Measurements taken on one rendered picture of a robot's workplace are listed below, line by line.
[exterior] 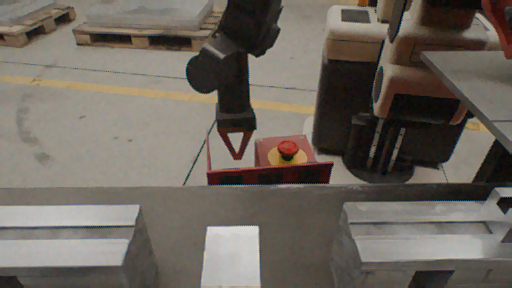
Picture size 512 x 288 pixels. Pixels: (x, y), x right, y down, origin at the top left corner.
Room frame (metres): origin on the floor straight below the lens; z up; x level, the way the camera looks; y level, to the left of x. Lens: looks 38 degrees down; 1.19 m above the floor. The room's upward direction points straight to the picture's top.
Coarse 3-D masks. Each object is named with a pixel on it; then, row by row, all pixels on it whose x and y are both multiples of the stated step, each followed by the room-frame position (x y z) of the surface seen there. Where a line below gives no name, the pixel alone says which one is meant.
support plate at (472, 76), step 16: (432, 64) 0.42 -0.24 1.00; (448, 64) 0.42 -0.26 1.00; (464, 64) 0.42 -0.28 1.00; (480, 64) 0.42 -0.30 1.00; (496, 64) 0.42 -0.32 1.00; (448, 80) 0.38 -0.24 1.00; (464, 80) 0.37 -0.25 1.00; (480, 80) 0.37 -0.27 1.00; (496, 80) 0.37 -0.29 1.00; (464, 96) 0.34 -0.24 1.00; (480, 96) 0.33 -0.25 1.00; (496, 96) 0.33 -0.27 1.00; (480, 112) 0.30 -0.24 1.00; (496, 112) 0.30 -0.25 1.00; (496, 128) 0.28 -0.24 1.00
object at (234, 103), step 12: (240, 84) 0.52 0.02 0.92; (228, 96) 0.50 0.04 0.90; (240, 96) 0.51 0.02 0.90; (216, 108) 0.53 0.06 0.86; (228, 108) 0.50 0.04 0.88; (240, 108) 0.50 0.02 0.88; (252, 108) 0.52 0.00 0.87; (216, 120) 0.47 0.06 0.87; (228, 120) 0.47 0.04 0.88; (240, 120) 0.47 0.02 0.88; (252, 120) 0.47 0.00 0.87
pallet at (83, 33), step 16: (208, 16) 3.32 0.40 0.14; (80, 32) 2.95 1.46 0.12; (96, 32) 2.93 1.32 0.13; (112, 32) 2.91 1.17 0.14; (128, 32) 2.89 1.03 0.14; (144, 32) 2.89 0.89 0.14; (160, 32) 2.89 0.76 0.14; (176, 32) 2.88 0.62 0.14; (192, 32) 2.88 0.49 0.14; (208, 32) 2.88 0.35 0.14; (144, 48) 2.87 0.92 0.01; (160, 48) 2.85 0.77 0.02; (176, 48) 2.84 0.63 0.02; (192, 48) 2.82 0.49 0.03
